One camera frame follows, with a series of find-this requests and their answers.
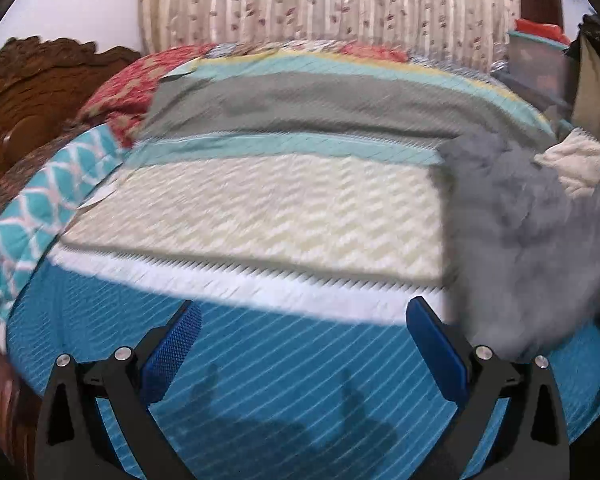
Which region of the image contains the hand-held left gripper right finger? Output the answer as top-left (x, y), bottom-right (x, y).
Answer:
top-left (405, 296), bottom-right (572, 480)

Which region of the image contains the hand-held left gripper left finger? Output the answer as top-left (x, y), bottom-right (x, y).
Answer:
top-left (34, 300), bottom-right (203, 480)

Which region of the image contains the grey fleece garment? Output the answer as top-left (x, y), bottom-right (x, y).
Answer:
top-left (429, 127), bottom-right (600, 363)

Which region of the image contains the striped teal bedspread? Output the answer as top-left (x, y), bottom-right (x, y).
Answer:
top-left (5, 49), bottom-right (600, 480)

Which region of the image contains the teal white patterned pillow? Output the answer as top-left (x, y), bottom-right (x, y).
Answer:
top-left (0, 124), bottom-right (126, 333)

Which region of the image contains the cream knitted cloth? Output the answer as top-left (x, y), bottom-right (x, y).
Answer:
top-left (534, 127), bottom-right (600, 201)

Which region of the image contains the red patterned pillow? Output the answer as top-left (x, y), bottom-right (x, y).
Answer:
top-left (77, 44), bottom-right (220, 150)

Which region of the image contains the carved wooden headboard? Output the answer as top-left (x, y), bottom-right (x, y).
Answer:
top-left (0, 36), bottom-right (142, 196)

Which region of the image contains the clear plastic storage box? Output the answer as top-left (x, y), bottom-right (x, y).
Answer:
top-left (495, 30), bottom-right (576, 118)

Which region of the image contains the dark hanging cloth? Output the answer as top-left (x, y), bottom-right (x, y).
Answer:
top-left (569, 14), bottom-right (600, 153)

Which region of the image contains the floral striped curtain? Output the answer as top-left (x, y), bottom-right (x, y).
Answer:
top-left (137, 0), bottom-right (523, 75)

